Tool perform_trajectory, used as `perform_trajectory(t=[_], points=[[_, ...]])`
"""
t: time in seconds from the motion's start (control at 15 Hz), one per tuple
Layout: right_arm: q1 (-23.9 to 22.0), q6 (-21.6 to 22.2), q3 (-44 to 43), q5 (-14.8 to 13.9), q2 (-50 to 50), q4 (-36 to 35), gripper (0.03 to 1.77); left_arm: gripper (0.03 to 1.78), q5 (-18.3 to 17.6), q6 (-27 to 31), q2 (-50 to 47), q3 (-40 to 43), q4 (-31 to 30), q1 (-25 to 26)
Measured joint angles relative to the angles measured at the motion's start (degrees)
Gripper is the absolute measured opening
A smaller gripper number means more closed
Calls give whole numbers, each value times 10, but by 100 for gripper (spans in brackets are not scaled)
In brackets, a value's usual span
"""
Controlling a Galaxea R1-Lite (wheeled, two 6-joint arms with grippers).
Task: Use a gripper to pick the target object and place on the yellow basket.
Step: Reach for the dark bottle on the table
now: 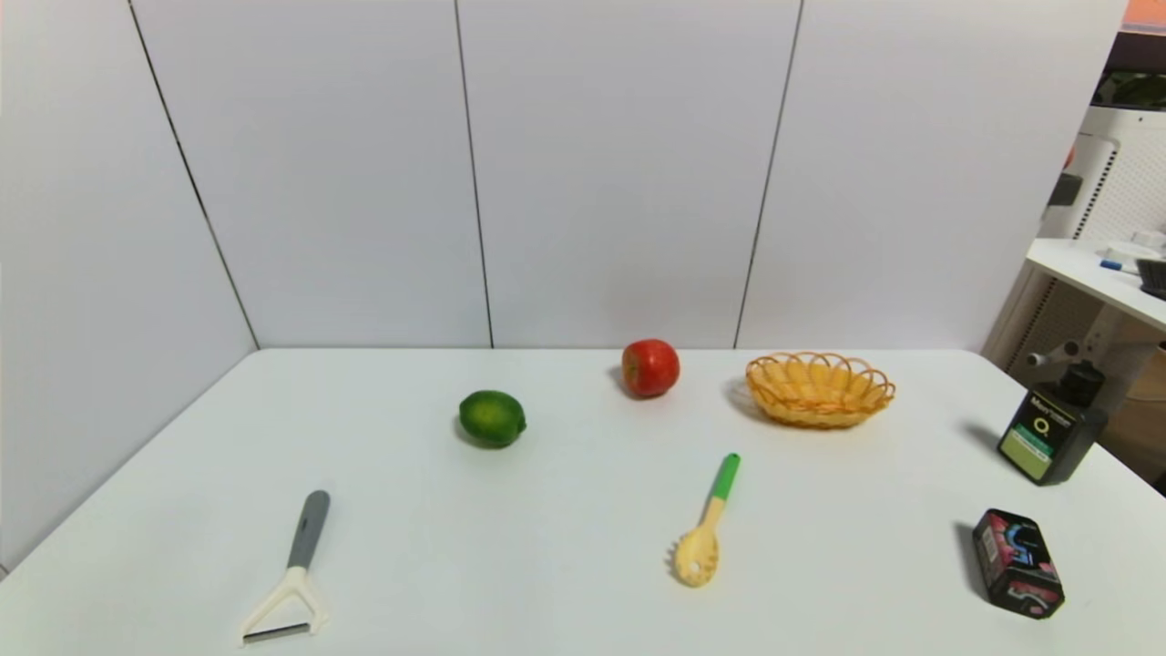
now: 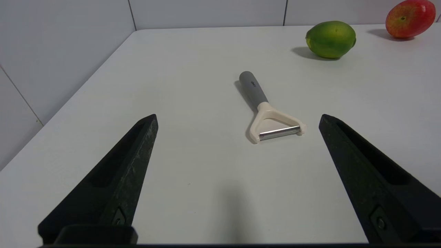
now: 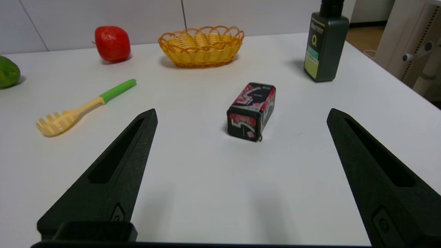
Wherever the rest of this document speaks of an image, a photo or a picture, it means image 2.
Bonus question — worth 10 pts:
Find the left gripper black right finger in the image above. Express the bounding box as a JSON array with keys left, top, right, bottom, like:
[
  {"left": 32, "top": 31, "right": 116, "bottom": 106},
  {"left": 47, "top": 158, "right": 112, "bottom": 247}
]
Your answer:
[{"left": 319, "top": 114, "right": 441, "bottom": 244}]

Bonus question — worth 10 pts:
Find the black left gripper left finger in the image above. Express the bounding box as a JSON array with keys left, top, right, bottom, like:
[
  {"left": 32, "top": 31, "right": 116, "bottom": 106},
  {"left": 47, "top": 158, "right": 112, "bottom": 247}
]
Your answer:
[{"left": 38, "top": 114, "right": 159, "bottom": 245}]

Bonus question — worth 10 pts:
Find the green round fruit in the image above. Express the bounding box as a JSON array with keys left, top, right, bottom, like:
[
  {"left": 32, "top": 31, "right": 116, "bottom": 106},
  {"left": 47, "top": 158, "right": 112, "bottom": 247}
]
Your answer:
[{"left": 305, "top": 21, "right": 357, "bottom": 59}]

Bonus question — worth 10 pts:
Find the red round fruit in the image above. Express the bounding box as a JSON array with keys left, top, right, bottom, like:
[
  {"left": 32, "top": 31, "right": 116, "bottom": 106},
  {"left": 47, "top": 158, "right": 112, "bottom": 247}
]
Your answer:
[{"left": 385, "top": 0, "right": 436, "bottom": 39}]

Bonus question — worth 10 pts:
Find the grey handled white peeler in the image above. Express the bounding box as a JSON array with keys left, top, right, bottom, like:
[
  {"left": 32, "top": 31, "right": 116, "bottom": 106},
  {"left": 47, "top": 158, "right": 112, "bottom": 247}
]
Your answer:
[{"left": 239, "top": 71, "right": 307, "bottom": 144}]

